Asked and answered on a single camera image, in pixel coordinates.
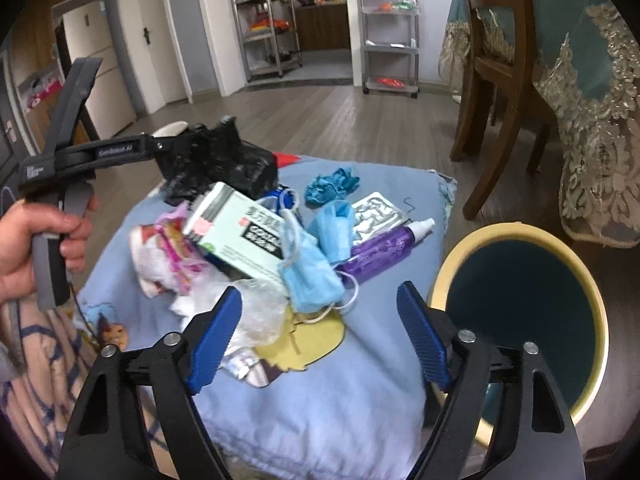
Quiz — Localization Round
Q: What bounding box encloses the pink snack wrapper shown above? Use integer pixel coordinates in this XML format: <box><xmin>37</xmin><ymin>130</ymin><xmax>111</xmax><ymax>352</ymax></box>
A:
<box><xmin>128</xmin><ymin>202</ymin><xmax>206</xmax><ymax>298</ymax></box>

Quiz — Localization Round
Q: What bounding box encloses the blue face mask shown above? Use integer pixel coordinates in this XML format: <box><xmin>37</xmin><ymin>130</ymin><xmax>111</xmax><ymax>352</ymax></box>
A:
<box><xmin>279</xmin><ymin>208</ymin><xmax>360</xmax><ymax>324</ymax></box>

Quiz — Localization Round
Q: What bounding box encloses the person's left hand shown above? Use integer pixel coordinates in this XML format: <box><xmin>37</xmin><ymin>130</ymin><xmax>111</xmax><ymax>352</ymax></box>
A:
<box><xmin>0</xmin><ymin>200</ymin><xmax>92</xmax><ymax>304</ymax></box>

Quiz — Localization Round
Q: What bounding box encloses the silver blister pack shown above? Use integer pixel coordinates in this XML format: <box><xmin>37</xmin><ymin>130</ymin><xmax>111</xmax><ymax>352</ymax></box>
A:
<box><xmin>352</xmin><ymin>192</ymin><xmax>408</xmax><ymax>246</ymax></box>

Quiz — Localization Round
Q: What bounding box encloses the teal lace tablecloth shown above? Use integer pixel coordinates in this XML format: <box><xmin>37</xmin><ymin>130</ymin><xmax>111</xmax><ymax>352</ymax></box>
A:
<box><xmin>439</xmin><ymin>0</ymin><xmax>639</xmax><ymax>248</ymax></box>

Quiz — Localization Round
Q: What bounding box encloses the grey wheeled cart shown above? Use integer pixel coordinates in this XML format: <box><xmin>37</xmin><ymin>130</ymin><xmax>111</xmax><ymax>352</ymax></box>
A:
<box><xmin>359</xmin><ymin>0</ymin><xmax>420</xmax><ymax>99</ymax></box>

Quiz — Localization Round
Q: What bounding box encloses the crumpled blue glove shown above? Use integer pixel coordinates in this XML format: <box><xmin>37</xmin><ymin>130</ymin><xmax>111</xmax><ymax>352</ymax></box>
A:
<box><xmin>304</xmin><ymin>167</ymin><xmax>360</xmax><ymax>207</ymax></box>

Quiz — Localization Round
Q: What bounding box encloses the wooden chair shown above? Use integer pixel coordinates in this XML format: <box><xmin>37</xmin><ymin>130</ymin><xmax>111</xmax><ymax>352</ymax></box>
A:
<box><xmin>450</xmin><ymin>0</ymin><xmax>558</xmax><ymax>220</ymax></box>

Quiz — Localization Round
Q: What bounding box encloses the white refrigerator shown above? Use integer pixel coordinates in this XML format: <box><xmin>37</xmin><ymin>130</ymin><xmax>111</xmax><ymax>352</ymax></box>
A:
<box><xmin>52</xmin><ymin>0</ymin><xmax>138</xmax><ymax>141</ymax></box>

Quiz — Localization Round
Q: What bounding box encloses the white door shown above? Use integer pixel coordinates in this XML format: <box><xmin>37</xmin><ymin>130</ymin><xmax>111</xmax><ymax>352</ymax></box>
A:
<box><xmin>117</xmin><ymin>0</ymin><xmax>192</xmax><ymax>114</ymax></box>

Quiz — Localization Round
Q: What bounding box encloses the plaid pink sleeve forearm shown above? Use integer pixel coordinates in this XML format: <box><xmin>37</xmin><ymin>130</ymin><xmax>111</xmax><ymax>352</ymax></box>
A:
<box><xmin>0</xmin><ymin>294</ymin><xmax>132</xmax><ymax>478</ymax></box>

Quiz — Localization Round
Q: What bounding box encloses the purple spray bottle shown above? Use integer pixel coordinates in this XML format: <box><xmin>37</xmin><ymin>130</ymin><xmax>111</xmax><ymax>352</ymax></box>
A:
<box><xmin>336</xmin><ymin>218</ymin><xmax>436</xmax><ymax>284</ymax></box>

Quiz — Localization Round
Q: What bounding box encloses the clear plastic bag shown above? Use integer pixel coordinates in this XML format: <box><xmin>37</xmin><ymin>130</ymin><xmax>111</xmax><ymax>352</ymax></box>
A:
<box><xmin>169</xmin><ymin>271</ymin><xmax>288</xmax><ymax>348</ymax></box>

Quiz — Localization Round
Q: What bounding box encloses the light blue cartoon cushion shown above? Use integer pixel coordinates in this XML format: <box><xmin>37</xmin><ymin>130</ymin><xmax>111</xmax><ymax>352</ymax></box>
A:
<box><xmin>74</xmin><ymin>153</ymin><xmax>459</xmax><ymax>480</ymax></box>

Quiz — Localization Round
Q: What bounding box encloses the metal shelving rack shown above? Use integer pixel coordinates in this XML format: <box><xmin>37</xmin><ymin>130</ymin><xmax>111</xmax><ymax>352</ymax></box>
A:
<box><xmin>231</xmin><ymin>0</ymin><xmax>303</xmax><ymax>81</ymax></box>

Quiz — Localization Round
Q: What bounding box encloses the white medicine box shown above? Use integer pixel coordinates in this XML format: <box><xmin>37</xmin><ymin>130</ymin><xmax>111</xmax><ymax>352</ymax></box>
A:
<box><xmin>182</xmin><ymin>182</ymin><xmax>286</xmax><ymax>294</ymax></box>

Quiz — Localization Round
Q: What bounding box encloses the blue foil wrapper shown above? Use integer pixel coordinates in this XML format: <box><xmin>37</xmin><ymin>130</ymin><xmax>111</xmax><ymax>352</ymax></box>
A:
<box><xmin>257</xmin><ymin>185</ymin><xmax>302</xmax><ymax>222</ymax></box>

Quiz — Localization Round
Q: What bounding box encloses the yellow-rimmed teal trash bin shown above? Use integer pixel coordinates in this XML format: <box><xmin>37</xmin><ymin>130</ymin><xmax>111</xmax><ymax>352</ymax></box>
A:
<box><xmin>428</xmin><ymin>222</ymin><xmax>610</xmax><ymax>422</ymax></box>

